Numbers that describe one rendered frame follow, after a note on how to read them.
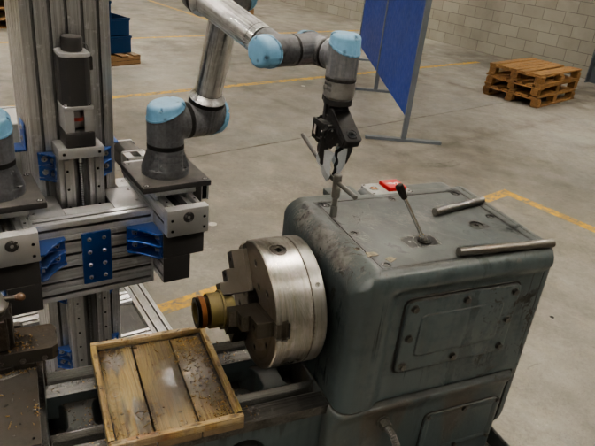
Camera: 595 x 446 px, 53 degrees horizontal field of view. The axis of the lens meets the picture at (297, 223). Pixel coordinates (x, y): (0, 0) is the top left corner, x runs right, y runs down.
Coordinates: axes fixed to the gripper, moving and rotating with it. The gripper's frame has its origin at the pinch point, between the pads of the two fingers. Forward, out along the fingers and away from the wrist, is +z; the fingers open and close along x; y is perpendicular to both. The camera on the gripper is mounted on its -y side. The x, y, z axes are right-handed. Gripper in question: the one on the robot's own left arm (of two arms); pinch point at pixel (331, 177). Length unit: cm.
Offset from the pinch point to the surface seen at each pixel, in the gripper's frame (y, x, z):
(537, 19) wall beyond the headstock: 744, -785, 58
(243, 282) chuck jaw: -10.3, 25.5, 21.6
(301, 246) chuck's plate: -13.7, 13.0, 11.2
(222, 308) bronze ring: -15.5, 32.3, 24.3
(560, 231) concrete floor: 166, -297, 135
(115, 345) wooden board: 4, 54, 46
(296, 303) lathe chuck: -25.5, 18.6, 18.5
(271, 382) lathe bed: -15, 18, 51
